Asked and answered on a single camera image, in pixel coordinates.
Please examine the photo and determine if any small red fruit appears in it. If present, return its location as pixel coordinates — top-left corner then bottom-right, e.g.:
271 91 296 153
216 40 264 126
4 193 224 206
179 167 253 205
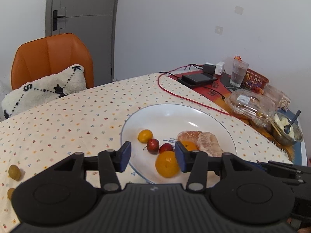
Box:
159 143 174 154

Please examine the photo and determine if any large orange tangerine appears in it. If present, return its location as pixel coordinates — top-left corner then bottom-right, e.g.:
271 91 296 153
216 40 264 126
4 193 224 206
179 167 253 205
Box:
155 151 180 178

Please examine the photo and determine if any peeled pomelo segment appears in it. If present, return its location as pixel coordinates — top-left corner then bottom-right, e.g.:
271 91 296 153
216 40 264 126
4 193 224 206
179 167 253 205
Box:
197 131 224 157

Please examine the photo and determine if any brown longan fruit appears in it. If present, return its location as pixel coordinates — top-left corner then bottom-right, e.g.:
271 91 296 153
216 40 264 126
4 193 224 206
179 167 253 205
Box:
8 165 22 181
7 188 15 200

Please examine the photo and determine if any right human hand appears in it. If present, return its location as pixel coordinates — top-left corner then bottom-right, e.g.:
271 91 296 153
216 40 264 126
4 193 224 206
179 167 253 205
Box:
297 227 311 233

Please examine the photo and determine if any large orange on plate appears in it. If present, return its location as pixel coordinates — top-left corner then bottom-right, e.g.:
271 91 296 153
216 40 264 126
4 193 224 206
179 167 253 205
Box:
181 140 198 151

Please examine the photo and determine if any pomelo segment on plate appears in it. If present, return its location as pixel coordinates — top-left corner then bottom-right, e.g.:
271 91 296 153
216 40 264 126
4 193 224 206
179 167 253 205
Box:
176 130 201 144

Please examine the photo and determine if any small orange on plate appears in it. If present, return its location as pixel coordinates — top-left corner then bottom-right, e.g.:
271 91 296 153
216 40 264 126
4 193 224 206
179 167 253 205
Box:
137 129 153 144

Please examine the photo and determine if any red fruit on plate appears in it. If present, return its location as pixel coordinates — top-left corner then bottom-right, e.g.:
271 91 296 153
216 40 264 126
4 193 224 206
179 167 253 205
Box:
147 138 160 154

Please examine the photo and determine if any white plate blue rim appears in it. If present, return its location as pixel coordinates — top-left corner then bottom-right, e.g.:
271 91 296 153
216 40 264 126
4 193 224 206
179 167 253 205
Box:
121 104 237 185

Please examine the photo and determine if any floral white tablecloth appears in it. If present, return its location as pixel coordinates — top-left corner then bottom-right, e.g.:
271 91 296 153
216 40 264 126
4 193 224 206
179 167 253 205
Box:
1 74 289 232

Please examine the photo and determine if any black spoon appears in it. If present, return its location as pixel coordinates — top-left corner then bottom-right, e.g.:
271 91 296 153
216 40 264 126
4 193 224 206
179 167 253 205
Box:
284 110 301 134

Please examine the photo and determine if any metal bowl with food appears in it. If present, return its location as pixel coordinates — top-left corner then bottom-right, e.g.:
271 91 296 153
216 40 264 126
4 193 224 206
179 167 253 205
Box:
272 111 304 146

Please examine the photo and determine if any red printed table mat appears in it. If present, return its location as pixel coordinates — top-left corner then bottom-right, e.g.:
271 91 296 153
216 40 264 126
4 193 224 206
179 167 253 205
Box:
167 70 296 162

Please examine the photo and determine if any clear plastic food container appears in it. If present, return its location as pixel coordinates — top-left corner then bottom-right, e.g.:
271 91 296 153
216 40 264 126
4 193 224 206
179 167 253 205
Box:
225 89 276 128

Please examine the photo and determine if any black power bank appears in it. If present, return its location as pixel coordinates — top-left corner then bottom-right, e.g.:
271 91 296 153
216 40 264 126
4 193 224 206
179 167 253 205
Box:
177 73 217 88

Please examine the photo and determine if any black power adapter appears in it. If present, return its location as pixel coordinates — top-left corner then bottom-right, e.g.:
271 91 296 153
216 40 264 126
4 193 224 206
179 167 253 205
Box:
202 64 216 75

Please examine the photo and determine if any white power adapter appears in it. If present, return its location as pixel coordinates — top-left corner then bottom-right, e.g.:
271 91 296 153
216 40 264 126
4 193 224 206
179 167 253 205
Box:
215 62 225 76

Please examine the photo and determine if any orange plastic basket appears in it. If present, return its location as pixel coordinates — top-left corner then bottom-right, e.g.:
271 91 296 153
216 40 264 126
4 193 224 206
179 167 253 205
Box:
242 68 269 94

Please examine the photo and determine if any clear drinking glass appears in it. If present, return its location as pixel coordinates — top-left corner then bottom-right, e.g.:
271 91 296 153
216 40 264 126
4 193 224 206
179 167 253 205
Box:
230 59 249 88

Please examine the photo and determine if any white fluffy patterned pillow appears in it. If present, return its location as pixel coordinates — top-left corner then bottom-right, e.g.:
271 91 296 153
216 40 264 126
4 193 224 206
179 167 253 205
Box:
1 64 86 119

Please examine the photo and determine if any orange leather chair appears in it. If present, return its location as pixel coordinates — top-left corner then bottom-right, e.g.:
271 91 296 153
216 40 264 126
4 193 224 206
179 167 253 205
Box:
10 33 94 90

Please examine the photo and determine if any grey door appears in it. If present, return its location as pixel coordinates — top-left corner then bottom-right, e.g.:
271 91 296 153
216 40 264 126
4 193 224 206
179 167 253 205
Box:
45 0 118 86

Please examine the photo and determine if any red cable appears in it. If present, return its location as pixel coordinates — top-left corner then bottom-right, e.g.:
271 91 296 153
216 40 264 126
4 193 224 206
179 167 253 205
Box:
157 63 232 116

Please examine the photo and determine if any wall switch plate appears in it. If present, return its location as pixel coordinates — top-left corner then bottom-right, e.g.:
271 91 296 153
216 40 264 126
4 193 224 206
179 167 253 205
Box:
215 26 224 35

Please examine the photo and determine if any black door handle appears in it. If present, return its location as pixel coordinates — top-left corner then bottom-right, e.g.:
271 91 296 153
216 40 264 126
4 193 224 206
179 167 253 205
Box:
52 10 66 31

